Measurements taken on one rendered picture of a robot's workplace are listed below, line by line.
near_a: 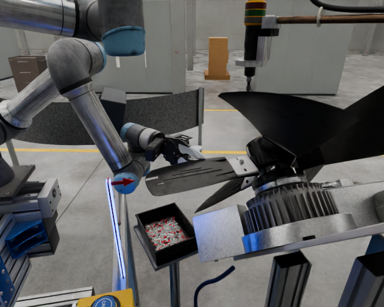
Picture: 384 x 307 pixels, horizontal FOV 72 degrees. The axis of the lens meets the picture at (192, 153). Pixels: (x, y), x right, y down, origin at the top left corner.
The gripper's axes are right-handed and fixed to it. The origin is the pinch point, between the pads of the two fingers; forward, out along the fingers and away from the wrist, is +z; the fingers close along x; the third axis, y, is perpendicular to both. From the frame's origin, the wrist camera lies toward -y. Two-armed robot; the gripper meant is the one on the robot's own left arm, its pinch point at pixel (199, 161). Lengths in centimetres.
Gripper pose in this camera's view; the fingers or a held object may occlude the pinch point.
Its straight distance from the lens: 75.7
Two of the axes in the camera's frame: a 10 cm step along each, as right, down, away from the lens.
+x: -0.7, 9.3, 3.6
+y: 6.3, -2.4, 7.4
